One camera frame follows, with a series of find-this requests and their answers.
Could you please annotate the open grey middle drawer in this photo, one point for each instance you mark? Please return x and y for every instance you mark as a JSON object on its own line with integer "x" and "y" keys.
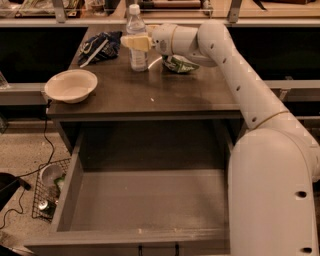
{"x": 138, "y": 189}

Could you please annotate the metal railing frame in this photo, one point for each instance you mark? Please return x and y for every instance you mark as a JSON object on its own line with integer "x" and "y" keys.
{"x": 234, "y": 12}

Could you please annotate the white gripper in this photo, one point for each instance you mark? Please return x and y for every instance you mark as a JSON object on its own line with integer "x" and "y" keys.
{"x": 162, "y": 39}

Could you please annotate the grey drawer cabinet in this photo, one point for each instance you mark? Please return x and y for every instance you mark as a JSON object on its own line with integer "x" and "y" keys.
{"x": 152, "y": 120}

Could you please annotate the white bowl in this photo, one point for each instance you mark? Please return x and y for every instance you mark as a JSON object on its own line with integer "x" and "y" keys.
{"x": 72, "y": 86}

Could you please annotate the clear plastic water bottle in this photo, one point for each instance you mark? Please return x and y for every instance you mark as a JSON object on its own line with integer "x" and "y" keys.
{"x": 136, "y": 30}

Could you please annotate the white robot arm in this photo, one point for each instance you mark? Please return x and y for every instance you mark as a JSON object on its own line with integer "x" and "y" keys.
{"x": 273, "y": 167}

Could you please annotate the green chip bag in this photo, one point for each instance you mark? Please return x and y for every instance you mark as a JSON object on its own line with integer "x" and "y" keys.
{"x": 178, "y": 64}

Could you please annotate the black wire basket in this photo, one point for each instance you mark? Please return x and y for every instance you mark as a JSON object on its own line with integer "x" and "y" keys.
{"x": 49, "y": 183}

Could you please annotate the black object at left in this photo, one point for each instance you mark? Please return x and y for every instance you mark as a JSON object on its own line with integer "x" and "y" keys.
{"x": 8, "y": 186}

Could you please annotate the blue chip bag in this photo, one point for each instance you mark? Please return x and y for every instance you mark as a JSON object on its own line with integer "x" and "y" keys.
{"x": 101, "y": 47}

